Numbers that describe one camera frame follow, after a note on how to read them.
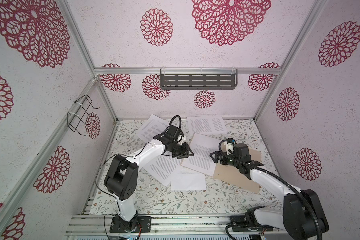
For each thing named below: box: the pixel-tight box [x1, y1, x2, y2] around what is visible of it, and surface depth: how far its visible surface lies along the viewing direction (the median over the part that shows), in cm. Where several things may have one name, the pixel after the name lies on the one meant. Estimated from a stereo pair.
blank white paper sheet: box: [170, 166, 207, 191], surface depth 92 cm
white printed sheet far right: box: [187, 115, 228, 135], surface depth 119 cm
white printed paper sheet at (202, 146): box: [180, 132, 222, 177], surface depth 99 cm
